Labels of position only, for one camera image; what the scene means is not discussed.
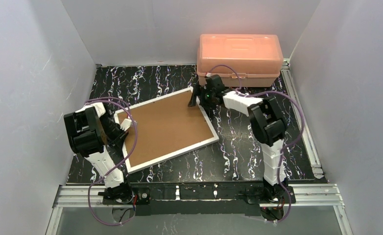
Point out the white picture frame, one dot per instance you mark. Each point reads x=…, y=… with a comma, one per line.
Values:
x=178, y=154

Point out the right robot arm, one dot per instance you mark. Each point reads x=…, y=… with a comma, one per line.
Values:
x=268, y=124

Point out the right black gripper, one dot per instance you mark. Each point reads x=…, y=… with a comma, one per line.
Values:
x=200, y=98

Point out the pink plastic storage box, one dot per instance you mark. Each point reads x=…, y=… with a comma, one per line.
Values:
x=246, y=60

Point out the aluminium rail base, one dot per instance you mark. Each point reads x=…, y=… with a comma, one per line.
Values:
x=200, y=198

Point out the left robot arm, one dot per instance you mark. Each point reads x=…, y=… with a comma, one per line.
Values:
x=91, y=130

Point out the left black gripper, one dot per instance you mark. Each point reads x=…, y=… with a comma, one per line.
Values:
x=116, y=132

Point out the brown backing board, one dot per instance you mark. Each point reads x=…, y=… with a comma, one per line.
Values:
x=168, y=126

